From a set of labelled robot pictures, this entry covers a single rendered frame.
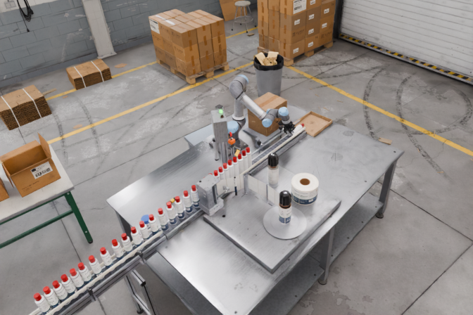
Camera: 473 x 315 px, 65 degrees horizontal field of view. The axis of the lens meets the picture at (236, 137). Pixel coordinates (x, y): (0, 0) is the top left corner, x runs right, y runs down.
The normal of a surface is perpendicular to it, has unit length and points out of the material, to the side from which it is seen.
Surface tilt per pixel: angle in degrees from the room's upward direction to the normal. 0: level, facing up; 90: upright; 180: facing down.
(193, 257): 0
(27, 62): 90
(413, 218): 0
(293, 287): 1
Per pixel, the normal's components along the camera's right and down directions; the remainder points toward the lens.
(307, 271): -0.08, -0.81
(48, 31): 0.59, 0.45
